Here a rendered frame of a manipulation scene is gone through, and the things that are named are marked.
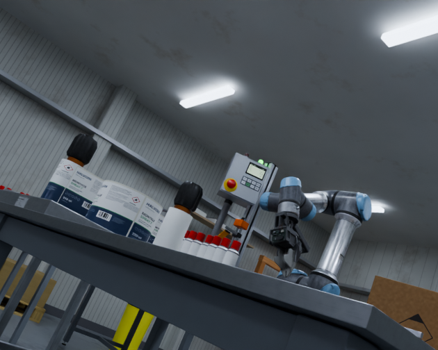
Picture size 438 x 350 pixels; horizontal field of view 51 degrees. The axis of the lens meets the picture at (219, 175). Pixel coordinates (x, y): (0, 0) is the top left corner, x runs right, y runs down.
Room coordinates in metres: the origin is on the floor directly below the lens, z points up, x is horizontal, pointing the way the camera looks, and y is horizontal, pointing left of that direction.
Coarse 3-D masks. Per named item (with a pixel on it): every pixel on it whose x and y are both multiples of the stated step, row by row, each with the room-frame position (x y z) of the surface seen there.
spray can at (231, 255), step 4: (232, 244) 1.74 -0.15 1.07; (236, 244) 1.73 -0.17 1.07; (240, 244) 1.73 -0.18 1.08; (232, 248) 1.73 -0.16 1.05; (236, 248) 1.73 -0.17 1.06; (228, 252) 1.73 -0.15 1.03; (232, 252) 1.72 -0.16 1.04; (236, 252) 1.73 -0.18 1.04; (224, 256) 1.74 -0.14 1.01; (228, 256) 1.72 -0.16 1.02; (232, 256) 1.72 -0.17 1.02; (236, 256) 1.73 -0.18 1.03; (224, 260) 1.73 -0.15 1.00; (228, 260) 1.72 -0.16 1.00; (232, 260) 1.72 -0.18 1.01; (236, 260) 1.73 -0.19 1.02; (228, 264) 1.72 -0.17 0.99; (232, 264) 1.72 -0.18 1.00
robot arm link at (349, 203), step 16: (336, 192) 1.91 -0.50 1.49; (352, 192) 1.87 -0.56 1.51; (336, 208) 1.90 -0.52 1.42; (352, 208) 1.83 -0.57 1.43; (368, 208) 1.85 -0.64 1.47; (336, 224) 1.87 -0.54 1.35; (352, 224) 1.84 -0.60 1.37; (336, 240) 1.84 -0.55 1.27; (336, 256) 1.83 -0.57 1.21; (320, 272) 1.82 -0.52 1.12; (336, 272) 1.83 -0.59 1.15; (320, 288) 1.79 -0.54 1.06; (336, 288) 1.80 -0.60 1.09
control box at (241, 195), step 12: (240, 156) 1.90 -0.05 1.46; (228, 168) 1.94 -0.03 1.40; (240, 168) 1.90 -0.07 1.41; (228, 180) 1.90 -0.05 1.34; (240, 180) 1.90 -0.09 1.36; (264, 180) 1.91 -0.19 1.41; (228, 192) 1.91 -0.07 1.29; (240, 192) 1.90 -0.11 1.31; (252, 192) 1.91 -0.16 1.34; (240, 204) 1.98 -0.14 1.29; (252, 204) 1.91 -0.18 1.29
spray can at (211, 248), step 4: (216, 236) 1.81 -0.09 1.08; (216, 240) 1.81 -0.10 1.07; (220, 240) 1.81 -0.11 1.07; (208, 244) 1.82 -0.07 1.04; (212, 244) 1.80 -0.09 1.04; (216, 244) 1.81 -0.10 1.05; (208, 248) 1.81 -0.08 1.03; (212, 248) 1.80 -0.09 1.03; (208, 252) 1.80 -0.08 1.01; (212, 252) 1.80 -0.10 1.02; (204, 256) 1.81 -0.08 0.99; (208, 256) 1.80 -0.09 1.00; (212, 256) 1.80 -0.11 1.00
